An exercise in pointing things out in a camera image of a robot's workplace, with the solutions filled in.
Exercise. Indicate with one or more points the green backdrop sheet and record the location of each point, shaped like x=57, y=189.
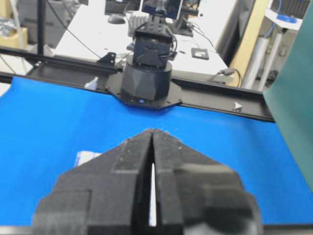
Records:
x=290, y=99

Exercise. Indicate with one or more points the black monitor on stand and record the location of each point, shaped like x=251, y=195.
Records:
x=177, y=10

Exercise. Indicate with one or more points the small black square pad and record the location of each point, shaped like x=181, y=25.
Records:
x=199, y=53

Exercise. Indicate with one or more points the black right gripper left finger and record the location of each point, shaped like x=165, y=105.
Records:
x=108, y=195

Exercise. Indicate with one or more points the black aluminium frame rail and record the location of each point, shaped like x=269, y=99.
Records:
x=184, y=89

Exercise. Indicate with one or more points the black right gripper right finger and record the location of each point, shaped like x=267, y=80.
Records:
x=197, y=195

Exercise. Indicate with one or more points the white background desk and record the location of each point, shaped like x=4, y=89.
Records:
x=90, y=36

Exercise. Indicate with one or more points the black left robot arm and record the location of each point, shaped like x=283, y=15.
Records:
x=146, y=78

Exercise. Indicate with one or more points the white blue striped towel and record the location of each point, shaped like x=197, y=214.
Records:
x=85, y=156

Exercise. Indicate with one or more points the blue table mat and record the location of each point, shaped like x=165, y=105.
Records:
x=44, y=126

